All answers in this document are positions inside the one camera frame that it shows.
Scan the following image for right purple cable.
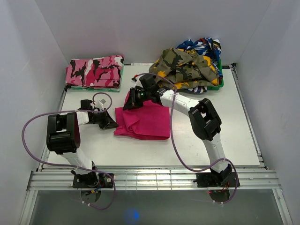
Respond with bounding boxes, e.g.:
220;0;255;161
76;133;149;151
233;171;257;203
133;73;240;205

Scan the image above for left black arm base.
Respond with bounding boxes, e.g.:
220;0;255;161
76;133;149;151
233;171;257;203
72;172;113;203

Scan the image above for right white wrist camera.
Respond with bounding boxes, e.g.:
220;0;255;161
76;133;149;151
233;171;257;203
131;75;139;83

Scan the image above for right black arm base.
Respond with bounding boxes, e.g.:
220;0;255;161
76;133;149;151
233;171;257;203
193;172;240;204

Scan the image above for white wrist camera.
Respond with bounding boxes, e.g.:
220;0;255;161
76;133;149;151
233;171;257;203
95;99;106;111
131;75;139;83

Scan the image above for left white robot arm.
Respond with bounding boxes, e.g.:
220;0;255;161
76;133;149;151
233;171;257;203
46;99;119;188

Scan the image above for purple cable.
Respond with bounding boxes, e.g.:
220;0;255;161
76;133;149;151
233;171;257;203
133;73;240;205
21;92;117;210

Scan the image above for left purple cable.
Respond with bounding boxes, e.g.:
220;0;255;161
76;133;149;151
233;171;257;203
21;92;117;210

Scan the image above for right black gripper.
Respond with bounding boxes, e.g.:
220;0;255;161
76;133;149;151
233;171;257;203
123;88;150;111

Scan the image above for pink camouflage folded trousers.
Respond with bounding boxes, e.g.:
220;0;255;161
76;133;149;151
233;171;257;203
65;55;125;89

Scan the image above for aluminium front rail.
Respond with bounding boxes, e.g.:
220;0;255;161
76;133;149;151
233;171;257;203
27;168;281;191

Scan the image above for green plastic bin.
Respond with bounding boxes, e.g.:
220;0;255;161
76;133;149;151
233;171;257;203
206;58;225;91

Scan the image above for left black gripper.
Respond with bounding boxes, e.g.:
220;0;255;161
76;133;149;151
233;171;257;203
89;108;118;130

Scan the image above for olive yellow camouflage trousers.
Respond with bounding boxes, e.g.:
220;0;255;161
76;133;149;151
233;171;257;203
149;48;219;89

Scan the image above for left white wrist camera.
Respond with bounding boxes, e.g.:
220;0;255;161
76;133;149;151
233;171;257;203
95;99;106;111

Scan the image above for blue white camouflage trousers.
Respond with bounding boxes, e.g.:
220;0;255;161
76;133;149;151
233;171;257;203
177;37;224;94

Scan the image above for magenta pink trousers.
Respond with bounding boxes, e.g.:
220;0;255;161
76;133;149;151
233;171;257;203
114;100;170;140

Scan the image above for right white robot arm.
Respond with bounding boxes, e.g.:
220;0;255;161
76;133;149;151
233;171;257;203
123;73;233;186

